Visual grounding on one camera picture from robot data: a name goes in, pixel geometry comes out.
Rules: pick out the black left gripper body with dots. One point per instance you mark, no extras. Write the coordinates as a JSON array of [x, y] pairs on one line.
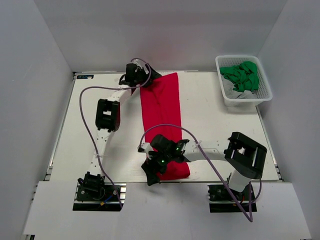
[[141, 77]]

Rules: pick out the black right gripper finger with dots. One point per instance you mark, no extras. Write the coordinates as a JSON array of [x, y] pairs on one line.
[[150, 171], [179, 158]]

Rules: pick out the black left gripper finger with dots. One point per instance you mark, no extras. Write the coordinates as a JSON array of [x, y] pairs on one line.
[[154, 74], [148, 83]]

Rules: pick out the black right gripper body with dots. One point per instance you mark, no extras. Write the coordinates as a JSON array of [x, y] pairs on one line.
[[160, 161]]

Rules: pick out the red t shirt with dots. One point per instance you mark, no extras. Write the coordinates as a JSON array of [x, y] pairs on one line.
[[160, 104]]

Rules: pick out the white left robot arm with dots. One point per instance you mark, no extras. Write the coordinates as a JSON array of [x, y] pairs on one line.
[[108, 118]]

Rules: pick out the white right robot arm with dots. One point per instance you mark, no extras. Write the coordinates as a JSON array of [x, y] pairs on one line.
[[244, 154]]

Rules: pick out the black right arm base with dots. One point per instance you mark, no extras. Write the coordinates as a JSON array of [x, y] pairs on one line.
[[220, 200]]

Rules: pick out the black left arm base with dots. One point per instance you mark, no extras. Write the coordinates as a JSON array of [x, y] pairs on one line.
[[93, 194]]

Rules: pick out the blue table label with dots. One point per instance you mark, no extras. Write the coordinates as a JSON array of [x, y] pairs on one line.
[[85, 77]]

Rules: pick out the green t shirt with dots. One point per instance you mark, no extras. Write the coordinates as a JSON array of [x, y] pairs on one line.
[[244, 76]]

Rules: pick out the white plastic basket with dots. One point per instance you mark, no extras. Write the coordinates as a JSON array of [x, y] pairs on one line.
[[264, 93]]

